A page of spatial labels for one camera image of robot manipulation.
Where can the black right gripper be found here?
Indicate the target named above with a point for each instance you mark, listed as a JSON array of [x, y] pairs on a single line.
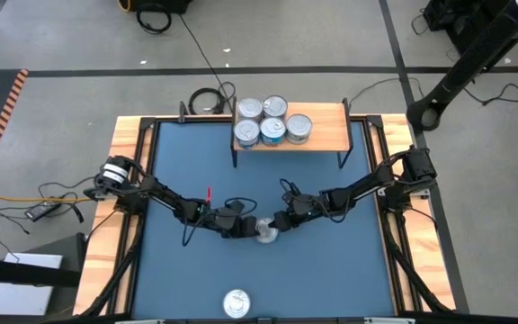
[[304, 204]]

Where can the white bracket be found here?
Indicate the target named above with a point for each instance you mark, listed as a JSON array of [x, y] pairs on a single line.
[[140, 321], [389, 321]]

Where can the black beam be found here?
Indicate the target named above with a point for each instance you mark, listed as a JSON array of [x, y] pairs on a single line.
[[16, 272]]

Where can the black box with yellow trim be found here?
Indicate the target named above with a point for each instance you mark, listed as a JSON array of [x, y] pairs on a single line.
[[160, 4]]

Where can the silver-lidded tuna can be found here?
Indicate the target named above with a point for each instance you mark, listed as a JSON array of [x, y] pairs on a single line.
[[273, 143], [298, 127], [275, 107], [272, 129]]

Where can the white board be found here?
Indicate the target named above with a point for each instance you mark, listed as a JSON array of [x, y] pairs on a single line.
[[20, 297]]

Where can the wooden shelf with black legs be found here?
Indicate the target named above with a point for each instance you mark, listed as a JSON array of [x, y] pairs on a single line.
[[326, 130]]

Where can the black perforated tower stand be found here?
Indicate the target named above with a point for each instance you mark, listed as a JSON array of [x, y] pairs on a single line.
[[475, 49]]

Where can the black power adapter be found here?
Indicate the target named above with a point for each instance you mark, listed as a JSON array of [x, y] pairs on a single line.
[[43, 211]]

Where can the blue label tuna can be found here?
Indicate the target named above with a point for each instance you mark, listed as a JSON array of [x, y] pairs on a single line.
[[247, 131], [247, 146]]

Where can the green Bumble Bee tuna can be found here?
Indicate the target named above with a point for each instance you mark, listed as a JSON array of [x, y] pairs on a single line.
[[299, 141], [250, 109]]

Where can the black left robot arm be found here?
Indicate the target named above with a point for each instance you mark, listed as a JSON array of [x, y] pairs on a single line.
[[164, 193]]

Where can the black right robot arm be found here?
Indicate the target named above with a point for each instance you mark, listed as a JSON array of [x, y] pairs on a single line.
[[367, 184]]

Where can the teal Trader Joe's tuna can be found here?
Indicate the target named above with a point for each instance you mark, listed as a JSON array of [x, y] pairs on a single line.
[[268, 233], [236, 303]]

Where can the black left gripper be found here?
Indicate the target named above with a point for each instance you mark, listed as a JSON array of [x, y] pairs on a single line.
[[229, 222]]

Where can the dark grey cabinet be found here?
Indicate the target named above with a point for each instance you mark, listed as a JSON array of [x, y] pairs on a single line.
[[68, 252]]

